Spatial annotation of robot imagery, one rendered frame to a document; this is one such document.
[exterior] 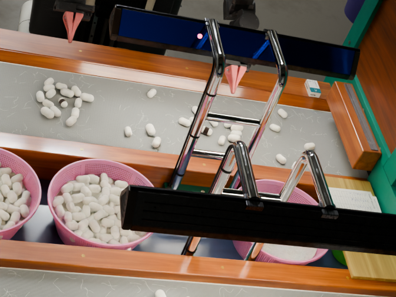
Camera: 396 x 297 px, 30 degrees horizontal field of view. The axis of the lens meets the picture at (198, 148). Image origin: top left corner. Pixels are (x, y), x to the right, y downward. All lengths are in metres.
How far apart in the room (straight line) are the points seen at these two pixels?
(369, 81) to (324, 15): 2.26
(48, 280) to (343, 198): 0.81
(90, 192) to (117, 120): 0.29
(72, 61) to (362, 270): 0.95
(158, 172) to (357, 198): 0.53
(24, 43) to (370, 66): 0.98
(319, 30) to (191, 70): 2.14
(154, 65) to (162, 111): 0.17
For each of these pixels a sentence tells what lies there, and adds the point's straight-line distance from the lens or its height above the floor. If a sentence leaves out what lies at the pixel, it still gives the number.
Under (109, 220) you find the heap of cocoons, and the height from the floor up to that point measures 0.74.
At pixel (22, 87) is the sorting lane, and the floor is 0.74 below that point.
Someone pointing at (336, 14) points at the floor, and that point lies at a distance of 4.49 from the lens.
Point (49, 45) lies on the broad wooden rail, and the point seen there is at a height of 0.76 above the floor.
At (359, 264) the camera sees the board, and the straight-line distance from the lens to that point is 1.84.
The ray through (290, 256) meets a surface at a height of 0.73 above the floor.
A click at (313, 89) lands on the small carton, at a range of 2.28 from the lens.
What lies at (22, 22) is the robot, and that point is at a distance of 3.07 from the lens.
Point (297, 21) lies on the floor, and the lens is 4.24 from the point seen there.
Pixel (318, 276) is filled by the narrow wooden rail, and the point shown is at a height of 0.77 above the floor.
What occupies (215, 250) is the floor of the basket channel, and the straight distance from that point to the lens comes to 1.83.
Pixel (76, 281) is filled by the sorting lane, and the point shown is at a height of 0.74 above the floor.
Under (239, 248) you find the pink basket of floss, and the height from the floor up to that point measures 0.70.
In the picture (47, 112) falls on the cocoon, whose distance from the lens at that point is 1.91.
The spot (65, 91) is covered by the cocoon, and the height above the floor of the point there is 0.76.
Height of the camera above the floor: 2.01
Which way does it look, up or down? 40 degrees down
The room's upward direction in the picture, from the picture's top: 22 degrees clockwise
